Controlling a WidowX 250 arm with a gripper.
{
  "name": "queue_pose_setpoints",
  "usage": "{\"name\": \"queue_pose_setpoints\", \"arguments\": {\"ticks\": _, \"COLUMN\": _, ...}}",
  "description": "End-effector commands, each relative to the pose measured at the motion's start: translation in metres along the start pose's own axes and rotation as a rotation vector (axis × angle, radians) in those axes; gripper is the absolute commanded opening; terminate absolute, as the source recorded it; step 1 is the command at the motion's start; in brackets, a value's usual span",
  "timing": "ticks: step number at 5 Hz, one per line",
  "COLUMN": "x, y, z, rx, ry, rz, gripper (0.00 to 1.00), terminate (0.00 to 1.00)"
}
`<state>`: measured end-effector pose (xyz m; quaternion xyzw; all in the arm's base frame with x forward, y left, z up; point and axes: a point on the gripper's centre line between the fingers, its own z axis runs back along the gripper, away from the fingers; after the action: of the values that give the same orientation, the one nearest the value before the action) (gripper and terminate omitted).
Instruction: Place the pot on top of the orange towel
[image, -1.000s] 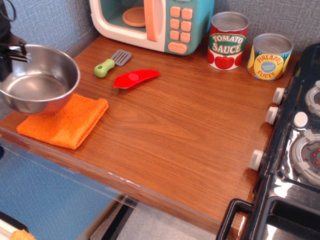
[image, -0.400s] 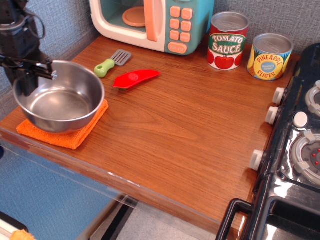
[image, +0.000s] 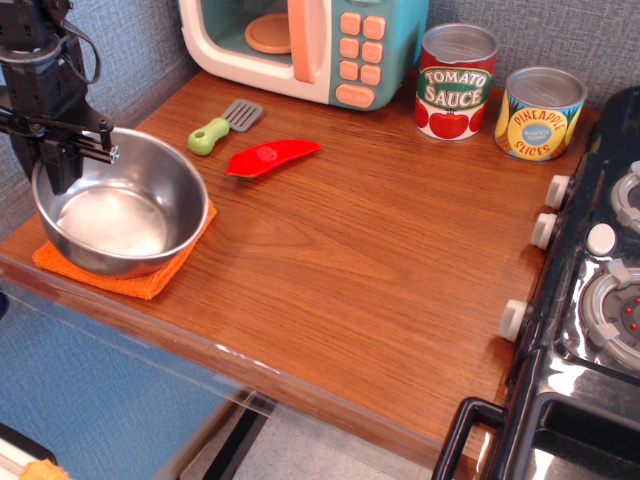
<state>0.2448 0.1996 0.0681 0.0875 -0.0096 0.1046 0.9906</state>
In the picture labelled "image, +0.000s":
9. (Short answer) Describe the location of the black toy stove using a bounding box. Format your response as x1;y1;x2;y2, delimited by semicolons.
432;85;640;480

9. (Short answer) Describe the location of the green handled grey toy spatula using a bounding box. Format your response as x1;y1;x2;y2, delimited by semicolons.
187;99;263;156

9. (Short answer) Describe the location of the orange object at bottom left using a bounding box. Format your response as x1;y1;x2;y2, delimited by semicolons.
19;460;71;480

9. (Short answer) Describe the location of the teal and white toy microwave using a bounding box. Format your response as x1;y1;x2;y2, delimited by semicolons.
179;0;429;111

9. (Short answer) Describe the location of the white stove knob middle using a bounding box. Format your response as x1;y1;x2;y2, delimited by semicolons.
530;213;557;250

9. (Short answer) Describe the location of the stainless steel pot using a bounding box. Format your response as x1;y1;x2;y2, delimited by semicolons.
32;128;213;278

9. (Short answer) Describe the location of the pineapple slices can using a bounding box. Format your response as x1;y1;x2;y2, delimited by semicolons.
494;66;587;162

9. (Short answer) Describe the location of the white round stove button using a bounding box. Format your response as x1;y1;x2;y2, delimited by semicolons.
586;223;616;256

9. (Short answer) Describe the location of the white stove knob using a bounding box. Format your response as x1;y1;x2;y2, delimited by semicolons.
498;299;528;342
545;175;571;210
530;213;557;250

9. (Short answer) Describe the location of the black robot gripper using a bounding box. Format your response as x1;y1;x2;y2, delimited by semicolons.
0;34;121;196

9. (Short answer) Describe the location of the grey stove burner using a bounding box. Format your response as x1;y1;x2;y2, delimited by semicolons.
581;259;639;371
610;161;639;233

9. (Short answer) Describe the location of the white stove knob rear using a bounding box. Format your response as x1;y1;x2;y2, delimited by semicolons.
545;175;571;210

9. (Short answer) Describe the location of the orange folded towel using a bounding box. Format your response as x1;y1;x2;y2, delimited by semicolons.
32;199;217;301

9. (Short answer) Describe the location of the white stove knob front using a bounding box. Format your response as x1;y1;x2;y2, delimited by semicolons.
498;299;528;342

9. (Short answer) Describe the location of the black oven door handle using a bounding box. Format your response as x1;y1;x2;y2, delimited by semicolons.
432;397;507;480

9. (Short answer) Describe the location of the grey rear stove burner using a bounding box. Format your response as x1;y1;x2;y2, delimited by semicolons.
610;161;639;233

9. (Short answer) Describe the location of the grey front stove burner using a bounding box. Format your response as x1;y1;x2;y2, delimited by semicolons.
581;259;639;371

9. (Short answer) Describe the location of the orange microwave turntable plate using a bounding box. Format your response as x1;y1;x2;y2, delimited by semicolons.
244;12;291;55

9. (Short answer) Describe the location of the tomato sauce can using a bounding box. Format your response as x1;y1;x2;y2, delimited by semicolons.
414;23;498;141

